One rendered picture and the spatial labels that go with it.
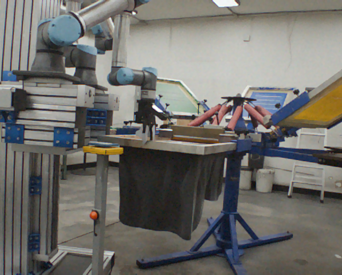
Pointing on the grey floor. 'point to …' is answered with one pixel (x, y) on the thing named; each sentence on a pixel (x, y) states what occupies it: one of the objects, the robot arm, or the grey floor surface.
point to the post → (100, 202)
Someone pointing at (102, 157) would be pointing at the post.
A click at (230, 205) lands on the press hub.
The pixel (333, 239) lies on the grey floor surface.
